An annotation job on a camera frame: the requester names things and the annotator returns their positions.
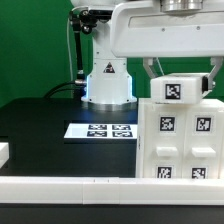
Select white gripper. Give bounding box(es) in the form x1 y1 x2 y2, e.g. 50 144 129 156
110 0 224 79

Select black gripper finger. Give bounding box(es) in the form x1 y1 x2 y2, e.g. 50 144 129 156
202 57 224 91

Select white cabinet top block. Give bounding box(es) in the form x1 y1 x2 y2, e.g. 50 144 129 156
150 73 208 104

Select white cabinet body box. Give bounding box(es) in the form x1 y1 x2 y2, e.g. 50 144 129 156
136 99 223 178

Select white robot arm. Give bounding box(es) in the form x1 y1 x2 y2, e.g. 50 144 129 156
70 0 224 108

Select white base tag plate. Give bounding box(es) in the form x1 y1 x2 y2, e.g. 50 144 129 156
64 123 137 140

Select white block at left edge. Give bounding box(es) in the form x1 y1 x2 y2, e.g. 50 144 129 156
0 142 9 168

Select white L-shaped table fence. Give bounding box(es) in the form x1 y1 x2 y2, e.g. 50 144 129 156
0 176 224 205

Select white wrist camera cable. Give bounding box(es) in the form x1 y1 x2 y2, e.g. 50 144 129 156
156 58 166 77

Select black camera on stand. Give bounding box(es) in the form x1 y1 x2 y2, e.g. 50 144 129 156
79 10 112 23

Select black base cables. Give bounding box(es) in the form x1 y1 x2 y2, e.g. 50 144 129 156
43 79 88 100

